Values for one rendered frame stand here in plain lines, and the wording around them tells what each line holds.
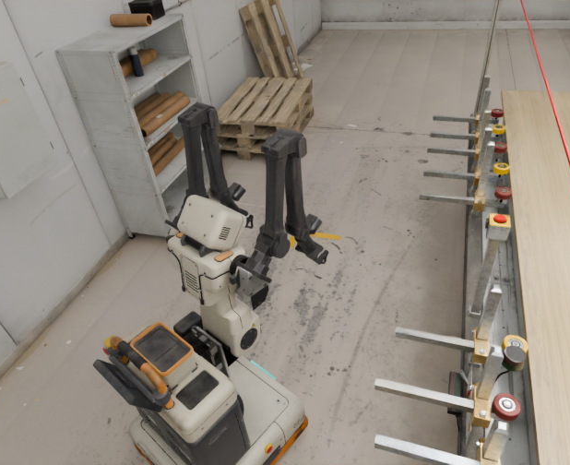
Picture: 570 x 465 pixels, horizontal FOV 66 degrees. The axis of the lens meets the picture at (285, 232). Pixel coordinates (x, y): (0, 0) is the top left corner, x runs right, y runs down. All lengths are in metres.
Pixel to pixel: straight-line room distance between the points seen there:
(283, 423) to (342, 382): 0.55
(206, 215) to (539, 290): 1.34
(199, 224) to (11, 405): 1.96
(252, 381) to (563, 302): 1.45
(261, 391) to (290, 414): 0.19
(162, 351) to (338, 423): 1.14
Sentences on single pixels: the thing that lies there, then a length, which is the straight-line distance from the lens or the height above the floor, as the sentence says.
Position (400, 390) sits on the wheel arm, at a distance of 1.65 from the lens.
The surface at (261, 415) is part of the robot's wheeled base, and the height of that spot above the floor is 0.28.
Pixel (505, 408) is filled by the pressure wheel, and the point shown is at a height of 0.90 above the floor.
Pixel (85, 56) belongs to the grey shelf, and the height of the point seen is 1.51.
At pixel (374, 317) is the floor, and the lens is 2.96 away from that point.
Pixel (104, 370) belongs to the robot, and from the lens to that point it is 1.77.
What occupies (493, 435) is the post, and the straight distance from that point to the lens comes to 1.36.
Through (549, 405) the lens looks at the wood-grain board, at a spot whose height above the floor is 0.90.
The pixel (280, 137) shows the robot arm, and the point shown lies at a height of 1.62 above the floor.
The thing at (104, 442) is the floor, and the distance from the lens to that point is 2.78.
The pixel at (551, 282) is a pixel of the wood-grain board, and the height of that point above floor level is 0.90.
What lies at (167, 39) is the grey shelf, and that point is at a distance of 3.89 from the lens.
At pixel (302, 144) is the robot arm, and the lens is 1.44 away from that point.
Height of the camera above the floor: 2.26
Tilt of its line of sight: 39 degrees down
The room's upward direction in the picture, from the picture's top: 6 degrees counter-clockwise
